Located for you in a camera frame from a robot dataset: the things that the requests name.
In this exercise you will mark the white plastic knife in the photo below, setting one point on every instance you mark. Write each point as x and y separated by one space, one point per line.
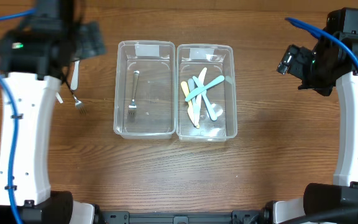
198 98

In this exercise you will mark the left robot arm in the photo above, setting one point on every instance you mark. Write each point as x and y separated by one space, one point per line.
31 74

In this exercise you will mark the large metal fork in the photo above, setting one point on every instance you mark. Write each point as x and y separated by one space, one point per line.
132 107

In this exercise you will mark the clear right plastic container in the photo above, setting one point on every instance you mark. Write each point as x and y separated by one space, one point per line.
219 60

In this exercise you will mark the yellow plastic knife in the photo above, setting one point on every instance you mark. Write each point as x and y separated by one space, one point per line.
190 111

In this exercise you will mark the clear left plastic container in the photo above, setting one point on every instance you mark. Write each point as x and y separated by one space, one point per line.
155 113

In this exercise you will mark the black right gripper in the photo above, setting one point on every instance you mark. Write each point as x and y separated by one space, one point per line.
304 73

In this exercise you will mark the pale grey-blue plastic knife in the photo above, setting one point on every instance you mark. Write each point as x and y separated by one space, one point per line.
191 86

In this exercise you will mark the clear plastic container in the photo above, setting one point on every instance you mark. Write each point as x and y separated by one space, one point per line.
155 113
219 60

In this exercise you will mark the white rounded plastic fork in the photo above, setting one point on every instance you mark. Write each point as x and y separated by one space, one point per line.
74 78

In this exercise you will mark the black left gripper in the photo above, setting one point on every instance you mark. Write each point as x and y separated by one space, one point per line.
74 73

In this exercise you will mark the light blue plastic knife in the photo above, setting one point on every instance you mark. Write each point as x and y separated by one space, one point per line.
209 107

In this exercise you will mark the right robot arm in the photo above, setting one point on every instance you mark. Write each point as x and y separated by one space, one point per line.
331 65

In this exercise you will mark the mint green plastic knife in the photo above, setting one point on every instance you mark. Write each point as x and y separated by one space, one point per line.
201 89

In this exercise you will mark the black handled metal fork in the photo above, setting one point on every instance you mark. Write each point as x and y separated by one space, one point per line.
78 104

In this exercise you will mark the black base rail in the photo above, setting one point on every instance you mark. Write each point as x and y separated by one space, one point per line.
237 216

